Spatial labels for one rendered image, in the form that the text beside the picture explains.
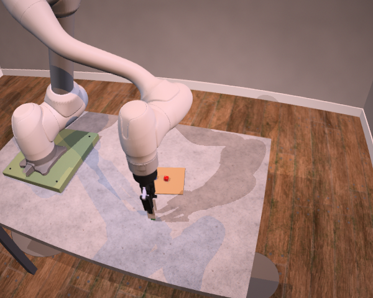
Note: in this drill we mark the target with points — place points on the orange flat mat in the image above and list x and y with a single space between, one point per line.
175 182

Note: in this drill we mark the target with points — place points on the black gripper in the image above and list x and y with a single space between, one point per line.
148 196

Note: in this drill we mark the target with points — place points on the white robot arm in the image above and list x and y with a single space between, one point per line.
142 124

